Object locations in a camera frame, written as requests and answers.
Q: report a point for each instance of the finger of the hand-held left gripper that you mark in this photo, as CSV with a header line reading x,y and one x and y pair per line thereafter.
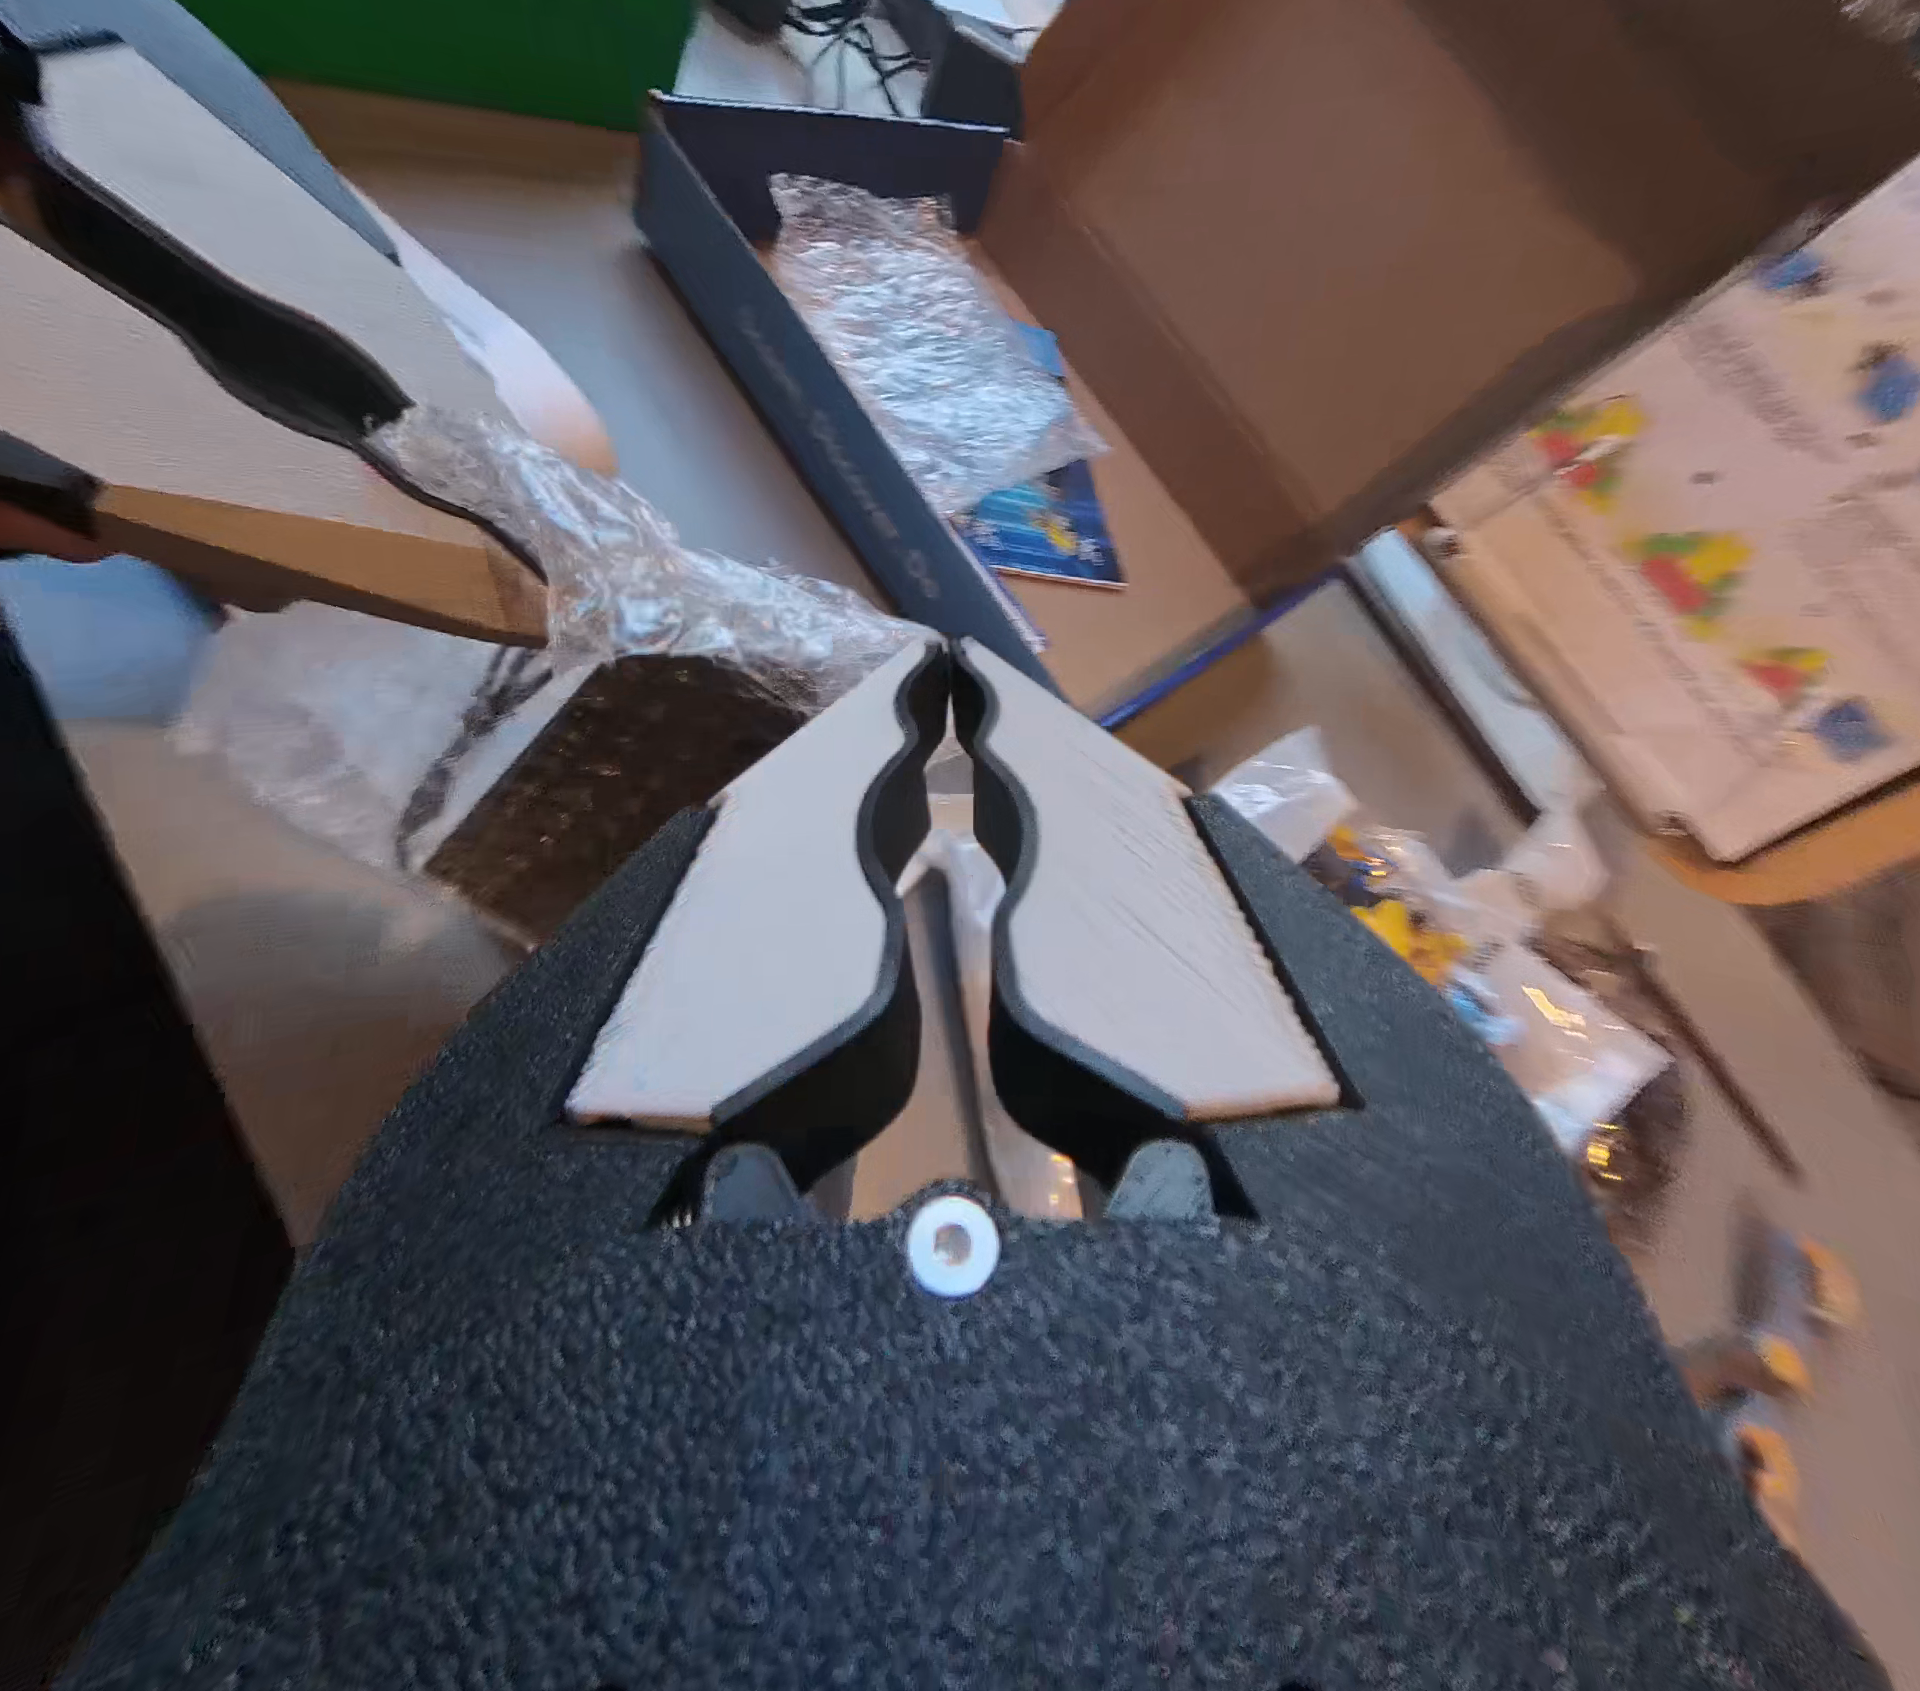
x,y
150,431
240,221

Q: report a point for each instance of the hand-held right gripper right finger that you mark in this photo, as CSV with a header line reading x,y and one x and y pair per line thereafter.
x,y
1170,956

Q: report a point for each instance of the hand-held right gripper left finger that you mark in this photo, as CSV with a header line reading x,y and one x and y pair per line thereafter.
x,y
750,956

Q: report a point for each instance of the clear bag small dark parts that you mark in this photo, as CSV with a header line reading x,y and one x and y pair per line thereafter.
x,y
631,762

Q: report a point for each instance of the clear bag grey tracks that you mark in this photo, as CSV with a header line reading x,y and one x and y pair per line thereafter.
x,y
931,357

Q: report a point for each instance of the blue cardboard box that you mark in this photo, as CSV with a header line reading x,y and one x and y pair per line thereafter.
x,y
1351,221

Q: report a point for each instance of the grey desk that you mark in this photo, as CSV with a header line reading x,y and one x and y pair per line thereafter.
x,y
300,972

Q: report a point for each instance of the clear bag yellow blue parts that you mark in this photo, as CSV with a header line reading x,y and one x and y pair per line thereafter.
x,y
1410,926

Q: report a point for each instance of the thin blue printed leaflet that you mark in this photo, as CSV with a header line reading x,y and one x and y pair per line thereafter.
x,y
1050,537

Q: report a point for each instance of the black thin strip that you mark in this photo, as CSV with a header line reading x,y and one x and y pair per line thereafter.
x,y
1710,1062

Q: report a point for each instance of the white printed poster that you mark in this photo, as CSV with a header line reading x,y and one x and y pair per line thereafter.
x,y
1725,523

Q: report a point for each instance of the orange grey scissors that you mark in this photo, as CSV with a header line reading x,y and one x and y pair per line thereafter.
x,y
1785,1302

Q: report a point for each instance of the small black box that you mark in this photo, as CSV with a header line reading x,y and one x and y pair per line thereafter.
x,y
975,87

